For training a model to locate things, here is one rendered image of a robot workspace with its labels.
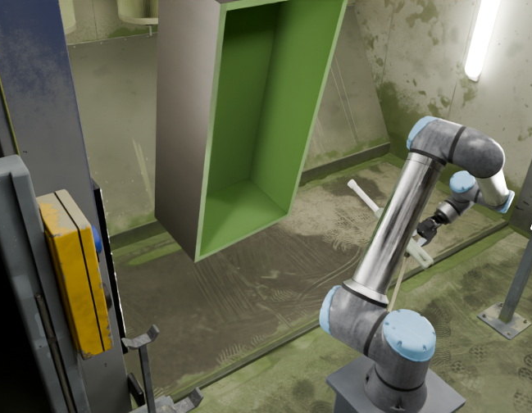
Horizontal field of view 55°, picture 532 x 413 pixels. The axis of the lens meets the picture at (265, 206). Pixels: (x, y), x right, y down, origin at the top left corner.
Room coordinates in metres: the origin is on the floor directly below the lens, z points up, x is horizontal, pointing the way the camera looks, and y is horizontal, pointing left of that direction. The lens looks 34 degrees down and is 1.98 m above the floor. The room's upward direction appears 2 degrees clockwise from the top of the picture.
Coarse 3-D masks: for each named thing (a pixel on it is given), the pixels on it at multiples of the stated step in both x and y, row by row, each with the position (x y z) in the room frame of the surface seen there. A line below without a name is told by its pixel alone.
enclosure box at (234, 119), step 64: (192, 0) 1.73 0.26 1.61; (256, 0) 1.72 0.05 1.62; (320, 0) 2.14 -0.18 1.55; (192, 64) 1.75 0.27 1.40; (256, 64) 2.30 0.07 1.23; (320, 64) 2.12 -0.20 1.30; (192, 128) 1.77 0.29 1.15; (256, 128) 2.40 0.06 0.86; (192, 192) 1.79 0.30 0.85; (256, 192) 2.35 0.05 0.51; (192, 256) 1.82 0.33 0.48
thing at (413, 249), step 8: (352, 184) 1.90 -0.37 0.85; (360, 192) 1.87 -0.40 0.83; (368, 200) 1.84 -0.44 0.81; (376, 208) 1.81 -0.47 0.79; (376, 216) 1.78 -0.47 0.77; (408, 248) 1.65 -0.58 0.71; (416, 248) 1.64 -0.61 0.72; (408, 256) 1.78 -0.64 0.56; (416, 256) 1.62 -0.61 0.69; (424, 256) 1.60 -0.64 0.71; (424, 264) 1.59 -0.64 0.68; (432, 264) 1.60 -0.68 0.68
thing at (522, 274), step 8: (528, 248) 1.96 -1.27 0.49; (528, 256) 1.95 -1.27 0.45; (520, 264) 1.97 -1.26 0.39; (528, 264) 1.94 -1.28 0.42; (520, 272) 1.96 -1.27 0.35; (528, 272) 1.94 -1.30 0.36; (520, 280) 1.95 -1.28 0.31; (512, 288) 1.96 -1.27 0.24; (520, 288) 1.94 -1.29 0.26; (512, 296) 1.95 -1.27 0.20; (520, 296) 1.96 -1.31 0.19; (504, 304) 1.97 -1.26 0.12; (512, 304) 1.94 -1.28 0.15; (504, 312) 1.96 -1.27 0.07; (512, 312) 1.95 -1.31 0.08; (504, 320) 1.94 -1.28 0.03
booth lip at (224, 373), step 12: (492, 228) 2.77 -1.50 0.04; (468, 240) 2.62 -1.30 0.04; (456, 252) 2.52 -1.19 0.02; (408, 276) 2.26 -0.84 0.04; (312, 324) 1.85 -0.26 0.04; (288, 336) 1.77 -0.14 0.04; (300, 336) 1.79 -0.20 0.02; (264, 348) 1.68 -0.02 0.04; (276, 348) 1.70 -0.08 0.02; (240, 360) 1.61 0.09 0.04; (252, 360) 1.62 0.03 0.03; (216, 372) 1.53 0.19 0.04; (228, 372) 1.54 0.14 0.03; (204, 384) 1.47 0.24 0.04; (180, 396) 1.40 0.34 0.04
